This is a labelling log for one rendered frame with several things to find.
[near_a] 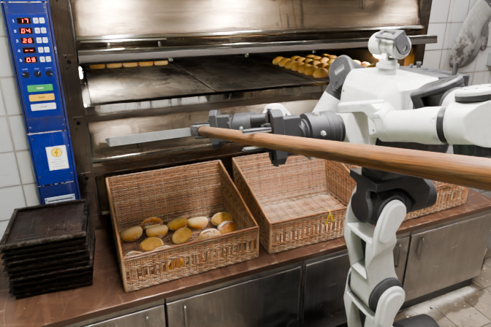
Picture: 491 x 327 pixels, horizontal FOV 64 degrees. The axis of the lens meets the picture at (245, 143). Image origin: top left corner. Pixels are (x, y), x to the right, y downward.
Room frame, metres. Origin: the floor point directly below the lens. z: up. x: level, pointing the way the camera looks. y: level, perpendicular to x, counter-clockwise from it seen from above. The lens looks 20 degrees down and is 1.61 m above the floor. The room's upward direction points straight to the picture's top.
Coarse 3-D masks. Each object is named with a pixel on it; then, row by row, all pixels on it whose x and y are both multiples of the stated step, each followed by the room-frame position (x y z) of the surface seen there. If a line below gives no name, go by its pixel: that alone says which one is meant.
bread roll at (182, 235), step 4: (180, 228) 1.52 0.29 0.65; (184, 228) 1.52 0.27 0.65; (188, 228) 1.53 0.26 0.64; (176, 232) 1.49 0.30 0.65; (180, 232) 1.50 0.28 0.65; (184, 232) 1.51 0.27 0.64; (188, 232) 1.52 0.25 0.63; (172, 236) 1.48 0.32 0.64; (176, 236) 1.47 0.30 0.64; (180, 236) 1.48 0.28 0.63; (184, 236) 1.49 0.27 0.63; (188, 236) 1.50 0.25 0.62; (172, 240) 1.47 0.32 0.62; (176, 240) 1.47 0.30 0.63; (180, 240) 1.47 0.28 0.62; (184, 240) 1.48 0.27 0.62; (188, 240) 1.50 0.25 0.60
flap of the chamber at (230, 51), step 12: (240, 48) 1.75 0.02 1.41; (252, 48) 1.77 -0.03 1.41; (264, 48) 1.79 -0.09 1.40; (276, 48) 1.82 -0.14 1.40; (288, 48) 1.84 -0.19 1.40; (300, 48) 1.86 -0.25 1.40; (312, 48) 1.89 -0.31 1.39; (324, 48) 1.91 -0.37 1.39; (336, 48) 1.94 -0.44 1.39; (84, 60) 1.51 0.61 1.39; (96, 60) 1.52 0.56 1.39; (108, 60) 1.54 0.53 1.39; (120, 60) 1.56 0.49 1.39
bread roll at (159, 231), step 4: (148, 228) 1.53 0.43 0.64; (152, 228) 1.53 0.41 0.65; (156, 228) 1.53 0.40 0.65; (160, 228) 1.53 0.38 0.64; (164, 228) 1.54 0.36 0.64; (148, 232) 1.52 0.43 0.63; (152, 232) 1.52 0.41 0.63; (156, 232) 1.52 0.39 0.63; (160, 232) 1.53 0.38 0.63; (164, 232) 1.54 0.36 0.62; (148, 236) 1.52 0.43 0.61; (152, 236) 1.52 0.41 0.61; (156, 236) 1.52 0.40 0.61; (160, 236) 1.53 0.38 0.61
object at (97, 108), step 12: (300, 84) 2.10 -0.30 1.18; (312, 84) 2.10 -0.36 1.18; (324, 84) 2.10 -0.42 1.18; (168, 96) 1.82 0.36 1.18; (180, 96) 1.82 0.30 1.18; (192, 96) 1.82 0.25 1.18; (204, 96) 1.84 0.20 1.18; (216, 96) 1.86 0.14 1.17; (228, 96) 1.88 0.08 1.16; (240, 96) 1.91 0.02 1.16; (252, 96) 1.93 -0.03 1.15; (264, 96) 1.96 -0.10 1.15; (84, 108) 1.64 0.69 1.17; (96, 108) 1.65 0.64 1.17; (108, 108) 1.67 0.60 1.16; (120, 108) 1.69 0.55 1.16; (132, 108) 1.71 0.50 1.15; (144, 108) 1.73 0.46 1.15; (156, 108) 1.75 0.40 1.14
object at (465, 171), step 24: (264, 144) 0.73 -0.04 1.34; (288, 144) 0.65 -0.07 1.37; (312, 144) 0.58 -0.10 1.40; (336, 144) 0.53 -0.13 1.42; (360, 144) 0.50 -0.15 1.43; (384, 168) 0.43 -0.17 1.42; (408, 168) 0.40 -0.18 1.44; (432, 168) 0.37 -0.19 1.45; (456, 168) 0.35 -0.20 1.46; (480, 168) 0.33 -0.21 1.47
